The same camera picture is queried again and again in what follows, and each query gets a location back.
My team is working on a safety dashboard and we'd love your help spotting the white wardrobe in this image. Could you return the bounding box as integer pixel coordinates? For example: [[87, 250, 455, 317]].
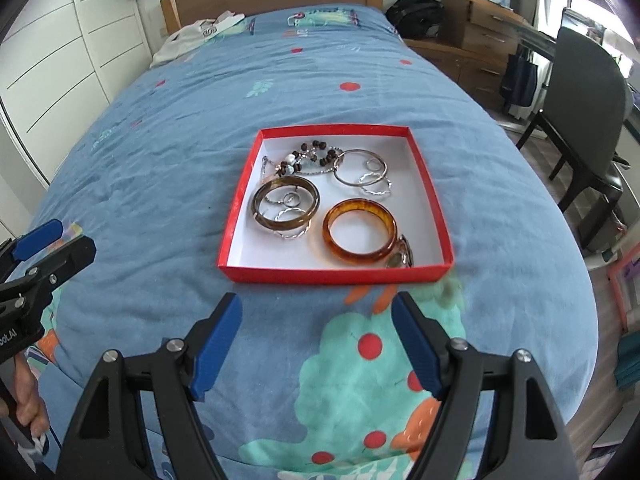
[[0, 0, 153, 191]]

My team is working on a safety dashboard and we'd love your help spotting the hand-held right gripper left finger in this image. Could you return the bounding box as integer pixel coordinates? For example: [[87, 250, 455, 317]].
[[60, 292, 244, 480]]

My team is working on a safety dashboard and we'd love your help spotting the silver wrist watch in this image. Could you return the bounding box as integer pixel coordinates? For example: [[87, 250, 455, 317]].
[[385, 232, 416, 268]]

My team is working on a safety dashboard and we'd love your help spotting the wooden drawer cabinet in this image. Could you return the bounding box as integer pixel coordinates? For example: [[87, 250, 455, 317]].
[[402, 0, 538, 113]]

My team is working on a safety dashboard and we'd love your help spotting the blue printed blanket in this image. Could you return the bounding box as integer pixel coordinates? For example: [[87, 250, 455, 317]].
[[25, 4, 601, 480]]

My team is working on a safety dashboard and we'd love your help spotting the brown stone bangle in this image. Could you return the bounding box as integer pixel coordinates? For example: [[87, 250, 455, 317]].
[[251, 176, 321, 233]]

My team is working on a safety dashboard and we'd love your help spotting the dark blue bag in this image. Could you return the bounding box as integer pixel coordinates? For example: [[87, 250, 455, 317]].
[[500, 50, 540, 108]]

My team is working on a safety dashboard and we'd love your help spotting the person's left hand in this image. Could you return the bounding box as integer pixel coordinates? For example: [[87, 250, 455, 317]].
[[0, 355, 52, 437]]

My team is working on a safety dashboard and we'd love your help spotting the silver chain in box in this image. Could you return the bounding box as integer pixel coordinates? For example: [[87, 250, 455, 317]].
[[260, 156, 313, 241]]

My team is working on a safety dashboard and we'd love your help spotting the white garment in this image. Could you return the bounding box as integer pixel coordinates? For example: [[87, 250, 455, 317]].
[[149, 11, 247, 68]]

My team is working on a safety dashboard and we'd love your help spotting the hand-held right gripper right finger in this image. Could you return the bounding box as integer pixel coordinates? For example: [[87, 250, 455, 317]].
[[391, 292, 568, 480]]

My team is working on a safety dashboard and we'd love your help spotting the black bag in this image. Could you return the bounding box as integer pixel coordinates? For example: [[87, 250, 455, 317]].
[[385, 0, 446, 40]]

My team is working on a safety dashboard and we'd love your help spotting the red jewelry box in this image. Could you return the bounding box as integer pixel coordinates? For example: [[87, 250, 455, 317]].
[[216, 124, 455, 285]]

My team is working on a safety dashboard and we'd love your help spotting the dark beaded bracelet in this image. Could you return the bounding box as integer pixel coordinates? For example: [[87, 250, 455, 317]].
[[274, 140, 343, 177]]

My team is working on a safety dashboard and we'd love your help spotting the twisted silver ring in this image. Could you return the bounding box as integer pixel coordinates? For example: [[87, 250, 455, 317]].
[[359, 172, 393, 195]]

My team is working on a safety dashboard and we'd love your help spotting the thin silver bracelet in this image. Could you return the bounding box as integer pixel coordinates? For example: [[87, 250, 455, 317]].
[[332, 149, 392, 188]]

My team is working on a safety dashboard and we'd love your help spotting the dark grey chair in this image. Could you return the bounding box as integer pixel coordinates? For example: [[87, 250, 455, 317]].
[[515, 26, 636, 251]]

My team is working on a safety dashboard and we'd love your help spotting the pink plastic frame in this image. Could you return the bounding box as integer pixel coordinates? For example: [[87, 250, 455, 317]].
[[607, 255, 640, 331]]

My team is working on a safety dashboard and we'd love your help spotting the amber bangle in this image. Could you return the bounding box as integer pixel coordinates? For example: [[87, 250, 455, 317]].
[[322, 199, 399, 264]]

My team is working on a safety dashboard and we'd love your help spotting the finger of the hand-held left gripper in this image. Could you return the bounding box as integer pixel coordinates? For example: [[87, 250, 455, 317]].
[[0, 219, 65, 273], [0, 236, 97, 312]]

